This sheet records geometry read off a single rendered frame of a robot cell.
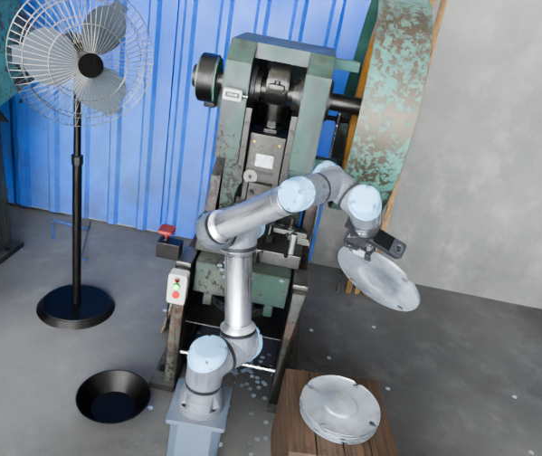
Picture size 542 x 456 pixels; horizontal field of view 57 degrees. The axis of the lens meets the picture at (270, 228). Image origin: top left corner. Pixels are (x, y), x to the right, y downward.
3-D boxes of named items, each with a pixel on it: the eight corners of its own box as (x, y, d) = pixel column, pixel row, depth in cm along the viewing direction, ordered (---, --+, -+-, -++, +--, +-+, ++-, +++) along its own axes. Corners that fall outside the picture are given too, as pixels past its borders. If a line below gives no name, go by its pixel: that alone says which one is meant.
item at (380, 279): (374, 308, 173) (375, 307, 173) (436, 314, 147) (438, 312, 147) (322, 249, 165) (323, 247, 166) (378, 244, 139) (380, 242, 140)
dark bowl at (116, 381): (136, 442, 198) (137, 430, 195) (61, 427, 199) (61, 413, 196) (158, 389, 225) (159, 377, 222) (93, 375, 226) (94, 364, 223)
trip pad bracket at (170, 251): (175, 285, 209) (180, 243, 201) (153, 280, 209) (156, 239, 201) (179, 278, 214) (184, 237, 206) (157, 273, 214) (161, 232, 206)
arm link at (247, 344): (208, 365, 166) (205, 205, 149) (240, 347, 177) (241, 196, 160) (233, 379, 158) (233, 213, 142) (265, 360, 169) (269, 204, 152)
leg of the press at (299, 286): (290, 417, 224) (336, 238, 186) (265, 412, 224) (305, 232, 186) (300, 304, 307) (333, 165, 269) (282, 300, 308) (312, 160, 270)
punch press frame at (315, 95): (274, 374, 224) (343, 63, 167) (179, 355, 225) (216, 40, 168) (287, 283, 295) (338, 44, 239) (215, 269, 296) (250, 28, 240)
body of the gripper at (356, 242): (354, 224, 143) (352, 206, 132) (383, 234, 140) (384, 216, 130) (344, 248, 141) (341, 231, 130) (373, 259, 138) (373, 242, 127)
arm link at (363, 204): (362, 175, 118) (389, 196, 115) (363, 196, 128) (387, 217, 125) (338, 196, 117) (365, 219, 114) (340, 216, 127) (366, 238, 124)
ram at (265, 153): (273, 208, 204) (287, 137, 192) (238, 201, 205) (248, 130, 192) (278, 194, 220) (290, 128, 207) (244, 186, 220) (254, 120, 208)
